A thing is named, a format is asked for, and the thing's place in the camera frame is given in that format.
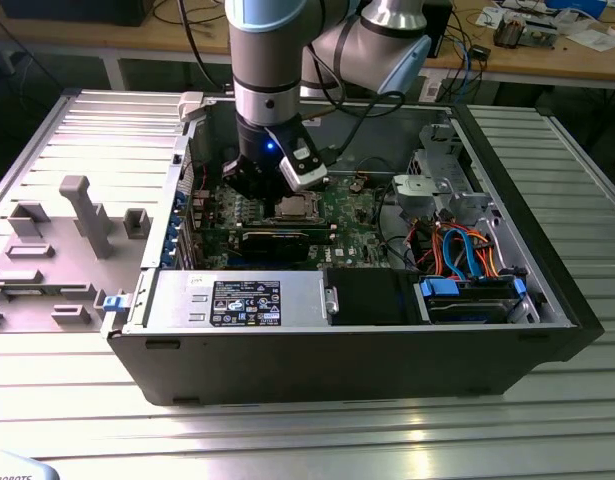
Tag grey parts rack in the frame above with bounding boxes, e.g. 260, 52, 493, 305
0, 174, 154, 335

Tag hard disk in blue carrier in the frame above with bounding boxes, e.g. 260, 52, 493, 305
414, 274, 531, 326

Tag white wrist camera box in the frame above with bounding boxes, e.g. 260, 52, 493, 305
279, 127, 329, 192

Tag silver metal disk bay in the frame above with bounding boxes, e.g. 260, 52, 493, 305
390, 122, 503, 226

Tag black graphics card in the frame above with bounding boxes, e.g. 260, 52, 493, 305
201, 224, 338, 265

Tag black monitor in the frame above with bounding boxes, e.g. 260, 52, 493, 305
0, 0, 149, 27

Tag pale blue teach pendant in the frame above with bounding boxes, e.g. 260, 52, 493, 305
0, 448, 62, 480

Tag grey case latch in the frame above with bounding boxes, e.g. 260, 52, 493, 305
178, 91, 217, 122

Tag green motherboard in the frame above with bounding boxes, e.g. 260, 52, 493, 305
186, 169, 406, 274

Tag metal heatsink cooler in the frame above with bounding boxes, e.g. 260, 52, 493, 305
492, 13, 527, 50

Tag blue plastic latch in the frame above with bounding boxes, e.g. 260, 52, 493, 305
101, 293, 132, 315

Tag blue wire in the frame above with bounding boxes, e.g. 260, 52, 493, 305
440, 224, 484, 282

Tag white paper sheet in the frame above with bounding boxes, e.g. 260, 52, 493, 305
569, 29, 615, 51
479, 4, 506, 29

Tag black PC case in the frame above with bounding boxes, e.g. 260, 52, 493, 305
100, 88, 606, 407

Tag thick black cable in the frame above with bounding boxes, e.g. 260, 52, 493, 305
376, 187, 418, 271

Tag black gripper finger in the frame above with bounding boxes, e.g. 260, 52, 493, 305
273, 174, 294, 217
222, 155, 274, 217

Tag grey metal device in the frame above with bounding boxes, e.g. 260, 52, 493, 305
524, 17, 561, 50

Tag silver power supply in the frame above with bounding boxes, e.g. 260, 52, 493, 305
124, 269, 336, 335

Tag blue box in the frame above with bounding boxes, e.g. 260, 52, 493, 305
545, 0, 609, 16

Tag wooden desk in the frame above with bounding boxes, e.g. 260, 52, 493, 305
0, 0, 615, 92

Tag white label sheet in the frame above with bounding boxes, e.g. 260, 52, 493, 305
417, 74, 442, 101

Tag orange wire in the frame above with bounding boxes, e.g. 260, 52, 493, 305
409, 222, 446, 276
474, 232, 506, 279

